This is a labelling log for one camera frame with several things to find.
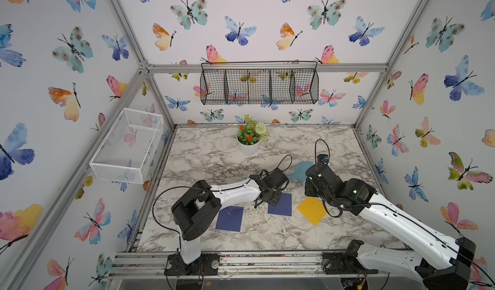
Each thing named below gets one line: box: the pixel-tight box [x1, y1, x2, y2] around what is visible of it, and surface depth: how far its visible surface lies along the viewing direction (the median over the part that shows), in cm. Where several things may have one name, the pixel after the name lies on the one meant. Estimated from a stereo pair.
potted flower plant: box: [235, 114, 270, 155], surface depth 100 cm
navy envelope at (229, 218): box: [215, 205, 244, 232], surface depth 88 cm
